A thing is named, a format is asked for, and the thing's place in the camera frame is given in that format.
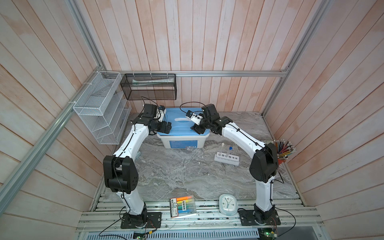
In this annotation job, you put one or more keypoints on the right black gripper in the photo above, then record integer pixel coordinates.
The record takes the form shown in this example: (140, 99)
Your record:
(197, 128)

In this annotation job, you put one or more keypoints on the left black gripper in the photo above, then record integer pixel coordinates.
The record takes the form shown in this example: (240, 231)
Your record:
(162, 128)

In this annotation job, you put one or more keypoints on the blue plastic bin lid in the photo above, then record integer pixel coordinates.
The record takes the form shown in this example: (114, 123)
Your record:
(181, 125)

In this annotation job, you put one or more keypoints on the blue capped test tube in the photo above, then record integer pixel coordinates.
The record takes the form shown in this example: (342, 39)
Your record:
(229, 151)

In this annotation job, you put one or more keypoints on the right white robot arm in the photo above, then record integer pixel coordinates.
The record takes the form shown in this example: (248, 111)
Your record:
(264, 164)

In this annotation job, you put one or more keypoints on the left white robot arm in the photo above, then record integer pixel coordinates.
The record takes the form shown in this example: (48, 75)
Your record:
(120, 173)

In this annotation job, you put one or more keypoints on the white plastic storage bin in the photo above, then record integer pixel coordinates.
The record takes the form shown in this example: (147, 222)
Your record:
(183, 142)

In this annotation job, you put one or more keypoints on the white test tube rack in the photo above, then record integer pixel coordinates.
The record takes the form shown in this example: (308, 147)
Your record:
(227, 159)

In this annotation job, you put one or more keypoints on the colored pencils bundle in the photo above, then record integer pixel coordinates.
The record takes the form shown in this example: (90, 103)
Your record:
(284, 149)

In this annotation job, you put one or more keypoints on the red pencil cup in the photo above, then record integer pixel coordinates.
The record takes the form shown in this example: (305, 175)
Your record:
(280, 161)

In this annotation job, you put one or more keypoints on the white round clock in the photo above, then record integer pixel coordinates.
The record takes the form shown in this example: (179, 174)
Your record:
(228, 205)

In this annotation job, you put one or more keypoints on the highlighter marker pack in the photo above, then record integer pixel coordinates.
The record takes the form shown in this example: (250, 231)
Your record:
(182, 207)

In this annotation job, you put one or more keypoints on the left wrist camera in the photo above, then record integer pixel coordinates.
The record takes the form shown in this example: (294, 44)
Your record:
(161, 111)

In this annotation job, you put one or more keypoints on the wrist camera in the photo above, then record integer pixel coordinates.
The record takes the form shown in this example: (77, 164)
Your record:
(161, 111)
(196, 119)

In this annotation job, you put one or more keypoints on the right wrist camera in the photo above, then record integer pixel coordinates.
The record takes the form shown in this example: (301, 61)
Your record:
(196, 119)

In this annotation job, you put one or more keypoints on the black wire mesh basket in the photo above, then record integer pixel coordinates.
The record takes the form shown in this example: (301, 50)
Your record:
(162, 87)

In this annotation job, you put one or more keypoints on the white wire mesh shelf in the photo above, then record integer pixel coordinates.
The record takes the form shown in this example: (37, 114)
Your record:
(103, 109)

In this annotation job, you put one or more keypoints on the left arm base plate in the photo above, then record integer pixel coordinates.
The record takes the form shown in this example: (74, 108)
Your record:
(149, 220)

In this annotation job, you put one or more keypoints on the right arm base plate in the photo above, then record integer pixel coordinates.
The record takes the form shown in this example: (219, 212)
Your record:
(259, 218)

